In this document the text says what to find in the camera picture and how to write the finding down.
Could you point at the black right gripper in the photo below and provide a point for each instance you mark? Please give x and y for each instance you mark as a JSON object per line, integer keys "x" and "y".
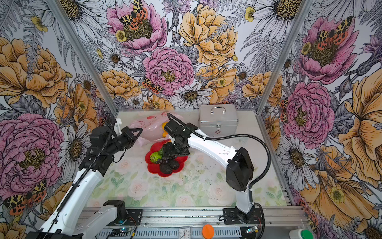
{"x": 168, "y": 149}

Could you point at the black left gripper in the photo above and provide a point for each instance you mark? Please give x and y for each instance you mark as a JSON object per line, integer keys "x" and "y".
{"x": 129, "y": 132}

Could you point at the green spiky round fruit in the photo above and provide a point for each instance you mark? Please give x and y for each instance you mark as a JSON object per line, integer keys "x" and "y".
{"x": 155, "y": 157}

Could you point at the dark avocado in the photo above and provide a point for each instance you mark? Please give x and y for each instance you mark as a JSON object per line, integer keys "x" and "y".
{"x": 165, "y": 169}
{"x": 174, "y": 165}

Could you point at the pink plastic bag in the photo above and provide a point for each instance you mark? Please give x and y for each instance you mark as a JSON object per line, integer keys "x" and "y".
{"x": 152, "y": 125}

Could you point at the dark avocado front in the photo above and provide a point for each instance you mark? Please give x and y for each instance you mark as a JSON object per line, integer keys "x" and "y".
{"x": 165, "y": 169}

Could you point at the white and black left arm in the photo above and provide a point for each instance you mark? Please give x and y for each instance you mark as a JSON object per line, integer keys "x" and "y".
{"x": 106, "y": 141}

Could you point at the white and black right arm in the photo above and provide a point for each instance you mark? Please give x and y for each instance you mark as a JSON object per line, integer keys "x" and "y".
{"x": 238, "y": 164}

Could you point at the dark grape bunch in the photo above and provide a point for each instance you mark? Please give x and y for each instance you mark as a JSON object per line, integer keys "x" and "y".
{"x": 165, "y": 159}

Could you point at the red flower-shaped plate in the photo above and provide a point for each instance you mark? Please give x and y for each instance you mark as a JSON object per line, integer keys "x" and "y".
{"x": 158, "y": 164}

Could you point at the silver metal case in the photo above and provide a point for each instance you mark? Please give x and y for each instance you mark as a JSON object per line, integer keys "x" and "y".
{"x": 218, "y": 120}

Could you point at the small white timer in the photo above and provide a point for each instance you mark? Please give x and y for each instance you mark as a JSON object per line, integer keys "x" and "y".
{"x": 184, "y": 233}

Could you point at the orange round button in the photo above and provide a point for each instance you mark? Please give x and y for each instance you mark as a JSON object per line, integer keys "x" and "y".
{"x": 208, "y": 231}

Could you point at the green capped white bottle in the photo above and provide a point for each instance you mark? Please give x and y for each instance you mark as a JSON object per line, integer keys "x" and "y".
{"x": 300, "y": 234}

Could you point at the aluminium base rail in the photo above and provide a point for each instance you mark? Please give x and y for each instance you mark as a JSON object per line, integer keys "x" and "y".
{"x": 267, "y": 222}

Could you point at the aluminium corner post left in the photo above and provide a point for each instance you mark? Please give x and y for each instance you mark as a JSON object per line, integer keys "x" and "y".
{"x": 72, "y": 36}

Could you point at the aluminium corner post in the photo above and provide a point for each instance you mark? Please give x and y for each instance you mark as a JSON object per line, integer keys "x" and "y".
{"x": 72, "y": 36}
{"x": 290, "y": 39}

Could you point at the aluminium corner post right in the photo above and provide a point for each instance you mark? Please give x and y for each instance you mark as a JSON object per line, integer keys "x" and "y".
{"x": 290, "y": 39}

